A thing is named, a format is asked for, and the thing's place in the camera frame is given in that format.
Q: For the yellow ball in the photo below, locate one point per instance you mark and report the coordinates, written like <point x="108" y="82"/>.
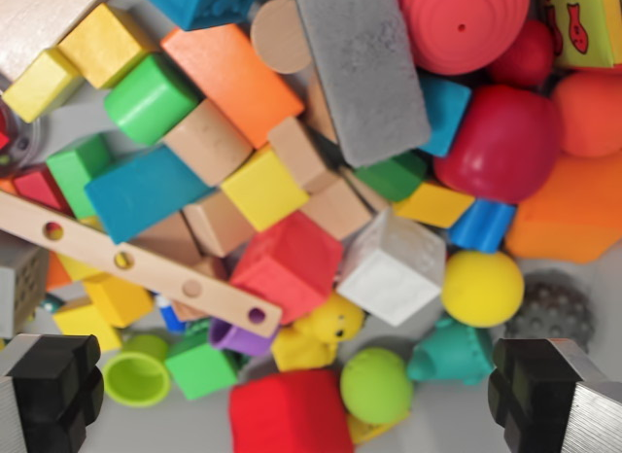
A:
<point x="481" y="288"/>

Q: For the natural wooden half cylinder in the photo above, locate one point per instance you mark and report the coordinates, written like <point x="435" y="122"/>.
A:
<point x="209" y="142"/>

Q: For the blue plastic piece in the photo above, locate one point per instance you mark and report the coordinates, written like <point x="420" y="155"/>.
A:
<point x="481" y="227"/>

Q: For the purple plastic cup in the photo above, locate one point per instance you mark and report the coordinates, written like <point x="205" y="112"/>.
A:
<point x="238" y="338"/>

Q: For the dark green wooden block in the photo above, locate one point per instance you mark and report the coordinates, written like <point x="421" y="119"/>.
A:
<point x="391" y="176"/>

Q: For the crimson rounded cup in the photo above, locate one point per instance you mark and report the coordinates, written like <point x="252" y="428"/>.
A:
<point x="500" y="142"/>

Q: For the red ball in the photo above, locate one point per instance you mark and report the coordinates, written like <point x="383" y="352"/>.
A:
<point x="525" y="57"/>

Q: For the teal embossed soft block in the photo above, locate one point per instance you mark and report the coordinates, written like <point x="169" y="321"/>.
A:
<point x="204" y="3"/>

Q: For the orange-yellow wooden block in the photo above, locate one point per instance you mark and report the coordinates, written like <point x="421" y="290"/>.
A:
<point x="116" y="300"/>
<point x="432" y="205"/>

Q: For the yellow wooden cube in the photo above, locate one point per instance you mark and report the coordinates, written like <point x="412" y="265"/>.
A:
<point x="265" y="190"/>

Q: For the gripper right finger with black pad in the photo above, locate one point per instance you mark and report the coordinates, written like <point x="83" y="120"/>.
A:
<point x="534" y="390"/>

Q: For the lime green plastic cup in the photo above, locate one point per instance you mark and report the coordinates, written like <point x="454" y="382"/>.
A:
<point x="136" y="375"/>

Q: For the green wooden cube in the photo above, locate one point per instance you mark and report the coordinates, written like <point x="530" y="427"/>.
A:
<point x="201" y="368"/>

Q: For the lime green ball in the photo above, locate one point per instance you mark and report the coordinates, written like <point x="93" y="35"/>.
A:
<point x="376" y="385"/>

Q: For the orange-red soft toy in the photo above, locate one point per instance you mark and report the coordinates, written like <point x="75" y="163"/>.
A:
<point x="590" y="115"/>

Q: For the yellow flat toy piece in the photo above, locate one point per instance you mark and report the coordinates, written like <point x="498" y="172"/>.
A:
<point x="369" y="428"/>

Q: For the wooden strip with holes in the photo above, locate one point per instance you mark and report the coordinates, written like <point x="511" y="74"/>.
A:
<point x="146" y="263"/>

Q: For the coral ribbed rubber cup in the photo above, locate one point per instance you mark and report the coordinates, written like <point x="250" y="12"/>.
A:
<point x="461" y="25"/>

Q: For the clear plastic jar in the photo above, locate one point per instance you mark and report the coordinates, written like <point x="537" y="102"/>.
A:
<point x="24" y="147"/>

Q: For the small orange block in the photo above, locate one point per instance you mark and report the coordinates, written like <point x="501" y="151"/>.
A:
<point x="6" y="185"/>

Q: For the teal wooden block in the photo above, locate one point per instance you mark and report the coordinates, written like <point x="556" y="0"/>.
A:
<point x="146" y="195"/>

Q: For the brown wooden block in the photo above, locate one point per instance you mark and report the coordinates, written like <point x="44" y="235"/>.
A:
<point x="165" y="239"/>

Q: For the large orange soft block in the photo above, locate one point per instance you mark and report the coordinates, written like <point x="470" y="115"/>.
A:
<point x="568" y="215"/>

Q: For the red soft block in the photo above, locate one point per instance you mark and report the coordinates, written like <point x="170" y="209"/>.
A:
<point x="291" y="414"/>

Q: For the yellow rubber animal toy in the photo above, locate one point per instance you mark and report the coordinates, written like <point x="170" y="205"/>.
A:
<point x="316" y="336"/>

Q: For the red wedge block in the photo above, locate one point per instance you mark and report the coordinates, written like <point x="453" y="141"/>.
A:
<point x="4" y="141"/>

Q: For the gray knobby ball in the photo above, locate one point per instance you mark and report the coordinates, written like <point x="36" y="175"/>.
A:
<point x="554" y="312"/>

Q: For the white embossed soft cube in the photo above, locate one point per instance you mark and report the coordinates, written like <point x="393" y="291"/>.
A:
<point x="393" y="273"/>

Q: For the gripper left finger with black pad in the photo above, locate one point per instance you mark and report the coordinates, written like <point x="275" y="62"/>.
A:
<point x="48" y="390"/>

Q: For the blue and white pen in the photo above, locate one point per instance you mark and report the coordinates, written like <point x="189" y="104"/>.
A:
<point x="170" y="314"/>

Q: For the natural wooden disc cylinder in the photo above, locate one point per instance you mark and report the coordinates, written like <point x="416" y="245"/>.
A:
<point x="279" y="37"/>

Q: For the teal blue block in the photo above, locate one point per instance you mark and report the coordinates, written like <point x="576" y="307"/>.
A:
<point x="444" y="115"/>

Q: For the large natural wooden block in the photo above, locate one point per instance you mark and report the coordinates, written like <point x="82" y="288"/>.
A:
<point x="44" y="15"/>

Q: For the orange wooden block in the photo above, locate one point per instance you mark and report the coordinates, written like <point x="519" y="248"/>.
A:
<point x="233" y="79"/>
<point x="57" y="275"/>

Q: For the teal rubber animal toy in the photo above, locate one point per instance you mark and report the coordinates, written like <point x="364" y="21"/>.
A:
<point x="452" y="356"/>

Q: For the red wooden block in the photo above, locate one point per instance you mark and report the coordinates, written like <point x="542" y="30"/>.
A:
<point x="286" y="266"/>
<point x="39" y="188"/>

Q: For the orange-yellow wooden cube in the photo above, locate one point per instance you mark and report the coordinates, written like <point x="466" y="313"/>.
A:
<point x="104" y="45"/>

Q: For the gray embossed soft cube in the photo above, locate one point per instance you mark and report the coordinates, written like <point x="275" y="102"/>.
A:
<point x="19" y="292"/>

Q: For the green wooden cylinder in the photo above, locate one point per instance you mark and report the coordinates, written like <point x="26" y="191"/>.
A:
<point x="150" y="98"/>

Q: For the lemon yellow wooden block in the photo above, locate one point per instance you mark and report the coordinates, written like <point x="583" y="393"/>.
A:
<point x="41" y="86"/>

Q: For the gray foam block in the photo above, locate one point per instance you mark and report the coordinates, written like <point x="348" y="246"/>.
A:
<point x="364" y="74"/>

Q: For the lime block with red fish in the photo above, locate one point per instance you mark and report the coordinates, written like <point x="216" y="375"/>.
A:
<point x="588" y="20"/>

